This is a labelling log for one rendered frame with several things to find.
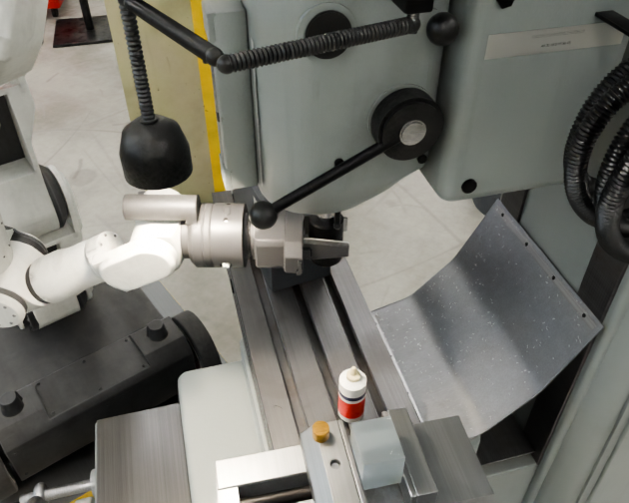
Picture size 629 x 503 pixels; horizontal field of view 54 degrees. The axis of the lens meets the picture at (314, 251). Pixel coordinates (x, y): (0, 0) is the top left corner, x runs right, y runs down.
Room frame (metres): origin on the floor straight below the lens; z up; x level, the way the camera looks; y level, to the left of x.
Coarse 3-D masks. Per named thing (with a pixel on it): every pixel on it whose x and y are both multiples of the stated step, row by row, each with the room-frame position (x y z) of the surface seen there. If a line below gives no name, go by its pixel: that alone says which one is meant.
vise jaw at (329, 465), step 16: (304, 432) 0.46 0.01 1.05; (336, 432) 0.46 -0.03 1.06; (304, 448) 0.44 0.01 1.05; (320, 448) 0.43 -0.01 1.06; (336, 448) 0.43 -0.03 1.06; (320, 464) 0.41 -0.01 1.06; (336, 464) 0.42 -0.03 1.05; (352, 464) 0.41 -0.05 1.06; (320, 480) 0.39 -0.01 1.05; (336, 480) 0.39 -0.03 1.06; (352, 480) 0.39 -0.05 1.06; (320, 496) 0.37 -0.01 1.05; (336, 496) 0.37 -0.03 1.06; (352, 496) 0.37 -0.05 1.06
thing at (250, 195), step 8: (240, 192) 0.97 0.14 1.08; (248, 192) 0.92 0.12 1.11; (256, 192) 0.89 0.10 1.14; (240, 200) 0.98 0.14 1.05; (248, 200) 0.93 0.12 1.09; (256, 200) 0.88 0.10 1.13; (264, 200) 0.86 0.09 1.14; (248, 208) 0.93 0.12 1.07; (304, 232) 0.85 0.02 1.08; (304, 264) 0.85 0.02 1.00; (312, 264) 0.86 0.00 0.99; (264, 272) 0.86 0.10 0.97; (272, 272) 0.83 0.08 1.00; (280, 272) 0.83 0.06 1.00; (288, 272) 0.84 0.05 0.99; (304, 272) 0.85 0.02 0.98; (312, 272) 0.86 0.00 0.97; (320, 272) 0.86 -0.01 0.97; (328, 272) 0.87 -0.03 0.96; (272, 280) 0.83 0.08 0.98; (280, 280) 0.83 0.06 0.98; (288, 280) 0.84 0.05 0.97; (296, 280) 0.84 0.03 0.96; (304, 280) 0.85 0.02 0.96; (272, 288) 0.83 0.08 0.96; (280, 288) 0.83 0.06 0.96
